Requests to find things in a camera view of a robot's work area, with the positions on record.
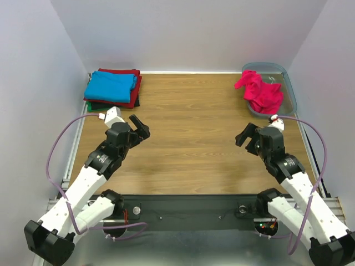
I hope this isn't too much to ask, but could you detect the folded dark red t shirt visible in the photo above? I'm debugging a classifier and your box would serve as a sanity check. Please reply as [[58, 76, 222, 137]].
[[84, 68, 142, 107]]

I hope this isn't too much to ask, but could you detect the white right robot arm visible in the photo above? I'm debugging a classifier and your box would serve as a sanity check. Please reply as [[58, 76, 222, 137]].
[[235, 119, 354, 265]]

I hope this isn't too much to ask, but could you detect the translucent blue plastic bin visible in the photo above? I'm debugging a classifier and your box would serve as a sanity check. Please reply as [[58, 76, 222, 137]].
[[242, 62, 297, 116]]

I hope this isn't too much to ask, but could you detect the pink red t shirt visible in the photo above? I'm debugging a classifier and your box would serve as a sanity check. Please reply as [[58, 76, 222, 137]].
[[235, 70, 283, 115]]

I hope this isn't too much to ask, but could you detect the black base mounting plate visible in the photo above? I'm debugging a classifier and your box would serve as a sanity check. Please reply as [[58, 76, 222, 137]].
[[123, 194, 272, 231]]

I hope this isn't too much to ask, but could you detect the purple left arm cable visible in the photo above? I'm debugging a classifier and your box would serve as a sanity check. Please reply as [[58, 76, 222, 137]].
[[45, 112, 149, 241]]

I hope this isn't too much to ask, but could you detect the folded blue t shirt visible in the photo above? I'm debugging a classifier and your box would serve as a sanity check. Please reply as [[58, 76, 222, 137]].
[[84, 71, 138, 103]]

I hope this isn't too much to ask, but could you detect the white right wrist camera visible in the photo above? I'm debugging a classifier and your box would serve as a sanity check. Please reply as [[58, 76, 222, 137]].
[[268, 114, 285, 132]]

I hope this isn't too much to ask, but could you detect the folded black t shirt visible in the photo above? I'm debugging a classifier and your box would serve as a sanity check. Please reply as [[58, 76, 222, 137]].
[[88, 96, 140, 110]]

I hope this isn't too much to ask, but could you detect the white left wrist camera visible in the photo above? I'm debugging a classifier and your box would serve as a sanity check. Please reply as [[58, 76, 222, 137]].
[[98, 106, 125, 128]]

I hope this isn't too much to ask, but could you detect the aluminium frame rail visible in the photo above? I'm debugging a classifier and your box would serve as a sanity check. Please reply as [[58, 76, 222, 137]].
[[32, 104, 89, 266]]

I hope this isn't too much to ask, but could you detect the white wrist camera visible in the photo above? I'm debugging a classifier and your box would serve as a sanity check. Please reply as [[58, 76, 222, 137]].
[[98, 106, 125, 128], [268, 114, 285, 132]]

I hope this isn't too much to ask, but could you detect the folded green t shirt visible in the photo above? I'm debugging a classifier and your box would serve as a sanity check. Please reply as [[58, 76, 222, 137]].
[[86, 101, 115, 112]]

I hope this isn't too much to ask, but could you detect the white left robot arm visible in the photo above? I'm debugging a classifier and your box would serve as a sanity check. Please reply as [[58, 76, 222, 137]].
[[24, 108, 150, 265]]

